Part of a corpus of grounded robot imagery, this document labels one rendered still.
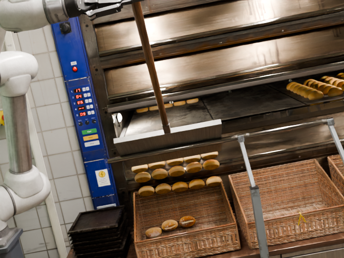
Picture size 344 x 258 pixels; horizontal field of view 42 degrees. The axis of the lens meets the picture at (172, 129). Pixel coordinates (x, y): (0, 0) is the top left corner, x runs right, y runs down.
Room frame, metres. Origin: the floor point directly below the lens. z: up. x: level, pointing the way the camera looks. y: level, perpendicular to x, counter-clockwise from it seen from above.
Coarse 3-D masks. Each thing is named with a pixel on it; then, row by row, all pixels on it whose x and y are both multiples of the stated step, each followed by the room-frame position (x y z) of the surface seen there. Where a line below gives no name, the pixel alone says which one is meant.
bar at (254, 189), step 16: (272, 128) 2.33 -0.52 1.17; (288, 128) 2.32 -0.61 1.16; (192, 144) 2.33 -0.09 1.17; (208, 144) 2.33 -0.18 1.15; (240, 144) 2.31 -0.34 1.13; (336, 144) 2.23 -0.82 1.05; (112, 160) 2.34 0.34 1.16; (256, 192) 2.10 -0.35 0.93; (256, 208) 2.10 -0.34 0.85; (256, 224) 2.10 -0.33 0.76
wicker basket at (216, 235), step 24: (168, 192) 2.67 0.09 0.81; (192, 192) 2.66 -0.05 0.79; (216, 192) 2.65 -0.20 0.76; (144, 216) 2.63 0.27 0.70; (168, 216) 2.62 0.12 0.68; (192, 216) 2.62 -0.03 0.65; (216, 216) 2.61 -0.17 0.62; (144, 240) 2.21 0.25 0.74; (168, 240) 2.21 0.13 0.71; (192, 240) 2.21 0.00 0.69; (216, 240) 2.21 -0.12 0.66
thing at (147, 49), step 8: (136, 8) 1.46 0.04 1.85; (136, 16) 1.49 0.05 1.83; (136, 24) 1.53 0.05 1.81; (144, 24) 1.54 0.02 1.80; (144, 32) 1.56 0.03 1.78; (144, 40) 1.59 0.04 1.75; (144, 48) 1.63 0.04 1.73; (152, 56) 1.69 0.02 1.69; (152, 64) 1.72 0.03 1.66; (152, 72) 1.76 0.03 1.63; (152, 80) 1.81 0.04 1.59; (160, 96) 1.92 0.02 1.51; (160, 104) 1.97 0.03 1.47; (160, 112) 2.03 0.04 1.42
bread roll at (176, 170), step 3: (171, 168) 2.61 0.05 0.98; (174, 168) 2.60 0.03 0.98; (177, 168) 2.59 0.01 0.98; (180, 168) 2.59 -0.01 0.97; (183, 168) 2.60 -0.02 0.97; (171, 171) 2.59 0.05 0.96; (174, 171) 2.59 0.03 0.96; (177, 171) 2.59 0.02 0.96; (180, 171) 2.59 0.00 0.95; (183, 171) 2.60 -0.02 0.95; (171, 174) 2.60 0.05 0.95; (174, 174) 2.60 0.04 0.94; (177, 174) 2.60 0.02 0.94; (180, 174) 2.61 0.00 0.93
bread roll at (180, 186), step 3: (177, 183) 2.63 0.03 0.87; (180, 183) 2.62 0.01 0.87; (183, 183) 2.62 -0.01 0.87; (174, 186) 2.62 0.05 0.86; (177, 186) 2.61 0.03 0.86; (180, 186) 2.61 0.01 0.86; (183, 186) 2.61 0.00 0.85; (186, 186) 2.62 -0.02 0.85; (174, 189) 2.62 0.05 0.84; (177, 189) 2.62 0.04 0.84; (180, 189) 2.62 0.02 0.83; (183, 189) 2.63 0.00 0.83; (186, 189) 2.63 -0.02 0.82
